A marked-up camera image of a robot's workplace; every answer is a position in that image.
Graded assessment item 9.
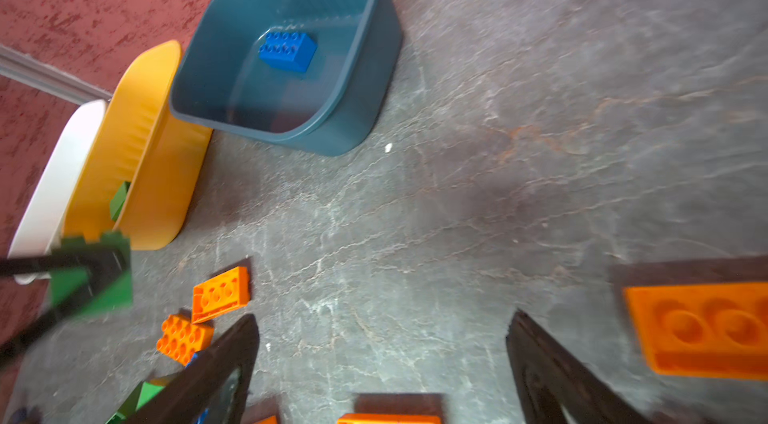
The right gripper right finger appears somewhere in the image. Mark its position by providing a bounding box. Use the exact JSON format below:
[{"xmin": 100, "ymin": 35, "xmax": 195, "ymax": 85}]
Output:
[{"xmin": 506, "ymin": 309, "xmax": 648, "ymax": 423}]

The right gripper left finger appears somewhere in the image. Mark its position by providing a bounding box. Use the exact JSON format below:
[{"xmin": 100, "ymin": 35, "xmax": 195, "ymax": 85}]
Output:
[{"xmin": 128, "ymin": 314, "xmax": 260, "ymax": 423}]

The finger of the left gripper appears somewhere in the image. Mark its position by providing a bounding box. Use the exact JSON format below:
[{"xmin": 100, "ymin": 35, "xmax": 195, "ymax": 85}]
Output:
[
  {"xmin": 1, "ymin": 283, "xmax": 114, "ymax": 364},
  {"xmin": 1, "ymin": 249, "xmax": 129, "ymax": 280}
]

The green lego brick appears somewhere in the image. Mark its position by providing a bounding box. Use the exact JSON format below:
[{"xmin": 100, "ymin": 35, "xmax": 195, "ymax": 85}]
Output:
[
  {"xmin": 109, "ymin": 181, "xmax": 131, "ymax": 222},
  {"xmin": 106, "ymin": 374, "xmax": 176, "ymax": 424},
  {"xmin": 49, "ymin": 231, "xmax": 133, "ymax": 317}
]

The orange lego brick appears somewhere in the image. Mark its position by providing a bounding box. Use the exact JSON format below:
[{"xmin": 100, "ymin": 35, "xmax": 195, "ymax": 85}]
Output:
[
  {"xmin": 623, "ymin": 282, "xmax": 767, "ymax": 381},
  {"xmin": 191, "ymin": 266, "xmax": 251, "ymax": 324},
  {"xmin": 337, "ymin": 414, "xmax": 442, "ymax": 424}
]

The blue long lego brick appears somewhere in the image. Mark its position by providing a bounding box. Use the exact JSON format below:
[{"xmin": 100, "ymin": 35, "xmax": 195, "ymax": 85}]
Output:
[{"xmin": 258, "ymin": 32, "xmax": 317, "ymax": 74}]

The large orange lego plate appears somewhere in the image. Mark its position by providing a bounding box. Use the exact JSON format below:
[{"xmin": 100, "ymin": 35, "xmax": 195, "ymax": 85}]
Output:
[{"xmin": 156, "ymin": 314, "xmax": 214, "ymax": 366}]

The white plastic bin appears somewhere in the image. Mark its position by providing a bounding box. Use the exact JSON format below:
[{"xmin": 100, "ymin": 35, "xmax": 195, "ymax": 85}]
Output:
[{"xmin": 8, "ymin": 100, "xmax": 107, "ymax": 258}]

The yellow plastic bin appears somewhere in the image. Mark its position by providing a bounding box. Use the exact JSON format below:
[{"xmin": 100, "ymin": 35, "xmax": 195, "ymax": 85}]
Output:
[{"xmin": 61, "ymin": 40, "xmax": 212, "ymax": 251}]

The teal plastic bin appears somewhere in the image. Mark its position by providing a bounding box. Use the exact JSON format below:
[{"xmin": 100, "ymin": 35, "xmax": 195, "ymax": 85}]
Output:
[{"xmin": 169, "ymin": 0, "xmax": 403, "ymax": 156}]

